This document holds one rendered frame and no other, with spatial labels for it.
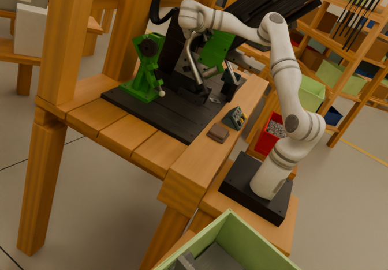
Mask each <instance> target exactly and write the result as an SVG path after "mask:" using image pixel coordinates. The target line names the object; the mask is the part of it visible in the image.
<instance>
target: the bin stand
mask: <svg viewBox="0 0 388 270"><path fill-rule="evenodd" d="M262 129H263V127H262V126H260V125H259V126H258V128H257V129H256V132H255V134H254V135H253V137H252V140H251V142H250V144H249V146H248V148H247V150H246V151H245V153H247V154H248V155H250V156H252V157H253V156H254V157H255V158H257V159H259V160H261V161H264V160H265V158H266V156H264V155H262V154H261V153H259V152H256V151H255V150H254V149H255V145H256V142H257V140H258V138H259V136H260V133H261V131H262ZM296 174H297V165H296V166H295V168H294V169H293V170H292V172H291V173H290V174H289V175H288V177H287V178H288V179H290V180H291V181H292V180H293V179H294V178H295V176H296Z"/></svg>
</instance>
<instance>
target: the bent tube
mask: <svg viewBox="0 0 388 270"><path fill-rule="evenodd" d="M208 31H209V32H211V33H212V34H214V31H213V29H208ZM200 35H202V34H199V33H196V32H195V31H193V32H192V34H191V38H189V39H186V41H185V45H184V52H185V56H186V58H187V61H188V63H189V66H190V68H191V71H192V73H193V76H194V78H195V81H196V83H197V85H199V84H202V83H203V82H202V79H201V76H200V74H199V71H198V69H197V67H196V64H195V62H194V59H193V56H192V54H191V44H192V42H193V40H194V39H195V38H196V37H198V36H200Z"/></svg>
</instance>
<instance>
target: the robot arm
mask: <svg viewBox="0 0 388 270"><path fill-rule="evenodd" d="M178 24H179V26H180V27H181V28H182V31H183V34H184V37H185V38H186V39H189V38H191V34H192V31H195V32H196V33H199V34H202V35H203V36H204V38H203V41H204V42H205V41H208V40H209V39H210V32H209V31H208V29H214V30H218V31H224V32H228V33H232V34H234V35H237V36H239V37H242V38H244V39H247V40H250V41H253V42H255V43H258V44H261V45H264V46H271V54H270V69H271V74H272V77H273V80H274V84H275V87H276V90H277V94H278V99H279V103H280V107H281V114H282V121H283V126H284V129H285V132H286V134H287V135H288V137H285V138H281V139H279V140H278V141H277V142H276V143H275V145H274V146H273V148H272V150H271V151H270V153H269V154H268V155H267V157H266V158H265V160H264V162H263V163H262V165H261V166H260V167H259V169H258V170H257V172H256V174H255V175H254V177H253V178H252V180H251V181H250V187H251V189H252V191H253V192H254V193H255V194H257V195H258V196H259V197H261V198H265V199H268V200H270V201H271V200H272V199H273V197H274V196H275V195H276V193H277V192H278V191H279V189H280V188H281V187H282V185H283V184H284V183H285V181H286V178H287V177H288V175H289V174H290V173H291V172H292V170H293V169H294V168H295V166H296V165H297V163H298V162H299V161H300V160H301V159H302V158H304V157H306V156H307V155H308V154H309V153H310V151H311V150H312V149H313V147H314V146H315V145H316V144H317V143H318V142H319V140H320V139H321V138H322V136H323V134H324V131H325V128H326V123H325V120H324V118H323V117H322V116H321V115H319V114H317V113H314V112H309V111H304V110H303V108H302V106H301V104H300V101H299V97H298V91H299V87H300V85H301V80H302V75H301V71H300V68H299V65H298V63H297V60H296V57H295V54H294V51H293V48H292V45H291V42H290V37H289V32H288V26H287V23H286V21H285V19H284V18H283V17H282V16H281V15H280V14H279V13H276V12H269V13H267V14H266V15H265V16H264V18H263V19H262V22H261V23H260V26H259V28H258V29H257V28H251V27H248V26H246V25H245V24H243V23H242V22H241V21H240V20H239V19H238V18H236V17H235V16H234V15H232V14H230V13H228V12H224V11H221V10H215V9H211V8H209V7H206V6H204V5H202V4H200V3H198V2H196V1H194V0H183V1H182V2H181V5H180V12H179V16H178Z"/></svg>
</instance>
